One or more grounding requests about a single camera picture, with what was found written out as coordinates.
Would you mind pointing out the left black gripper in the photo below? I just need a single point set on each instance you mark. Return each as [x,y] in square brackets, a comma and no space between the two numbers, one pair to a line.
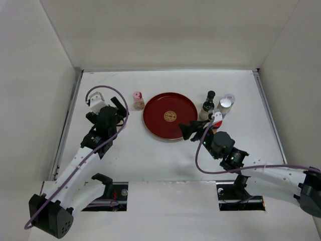
[120,110]

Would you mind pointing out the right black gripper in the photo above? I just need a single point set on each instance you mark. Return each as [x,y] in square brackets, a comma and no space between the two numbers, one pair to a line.
[187,130]

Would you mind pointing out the pink cap spice jar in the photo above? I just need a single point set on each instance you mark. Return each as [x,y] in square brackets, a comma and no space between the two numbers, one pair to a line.
[138,101]

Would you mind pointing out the red cap sauce jar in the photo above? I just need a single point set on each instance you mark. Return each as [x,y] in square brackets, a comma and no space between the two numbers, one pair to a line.
[216,126]

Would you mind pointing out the black cap sauce bottle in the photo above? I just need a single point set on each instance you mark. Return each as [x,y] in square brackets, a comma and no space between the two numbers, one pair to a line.
[208,106]

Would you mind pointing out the silver cap pepper jar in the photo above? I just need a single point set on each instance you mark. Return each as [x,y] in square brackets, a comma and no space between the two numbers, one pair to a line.
[224,106]

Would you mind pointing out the white cap jar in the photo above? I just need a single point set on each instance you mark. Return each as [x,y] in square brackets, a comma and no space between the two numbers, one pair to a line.
[230,97]

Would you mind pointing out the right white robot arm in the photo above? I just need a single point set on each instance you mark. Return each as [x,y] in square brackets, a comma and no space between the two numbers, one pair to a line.
[294,184]

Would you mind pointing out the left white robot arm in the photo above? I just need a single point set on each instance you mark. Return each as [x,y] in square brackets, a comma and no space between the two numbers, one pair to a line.
[53,212]

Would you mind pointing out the red round tray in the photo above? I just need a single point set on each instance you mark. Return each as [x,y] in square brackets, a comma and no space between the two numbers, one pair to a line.
[164,112]

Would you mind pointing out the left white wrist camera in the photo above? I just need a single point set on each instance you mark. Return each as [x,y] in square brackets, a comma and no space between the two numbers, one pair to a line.
[96,102]

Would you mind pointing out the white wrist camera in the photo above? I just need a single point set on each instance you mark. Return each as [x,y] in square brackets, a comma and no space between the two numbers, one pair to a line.
[215,116]
[96,102]

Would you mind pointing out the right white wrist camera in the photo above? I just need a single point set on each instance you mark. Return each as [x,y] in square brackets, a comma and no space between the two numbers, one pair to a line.
[215,116]

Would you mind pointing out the left metal table rail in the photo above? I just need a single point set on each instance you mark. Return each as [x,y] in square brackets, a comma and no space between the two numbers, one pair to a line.
[55,167]

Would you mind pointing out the metal table rail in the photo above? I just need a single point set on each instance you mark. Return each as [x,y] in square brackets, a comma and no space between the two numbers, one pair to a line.
[269,113]
[55,167]

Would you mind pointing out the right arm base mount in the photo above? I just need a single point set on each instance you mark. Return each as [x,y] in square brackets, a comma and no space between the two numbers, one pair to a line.
[232,196]

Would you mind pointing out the right metal table rail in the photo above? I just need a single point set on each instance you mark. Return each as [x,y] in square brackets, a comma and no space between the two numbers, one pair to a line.
[269,113]

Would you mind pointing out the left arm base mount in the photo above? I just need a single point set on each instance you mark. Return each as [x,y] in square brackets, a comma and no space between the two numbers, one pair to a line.
[114,197]

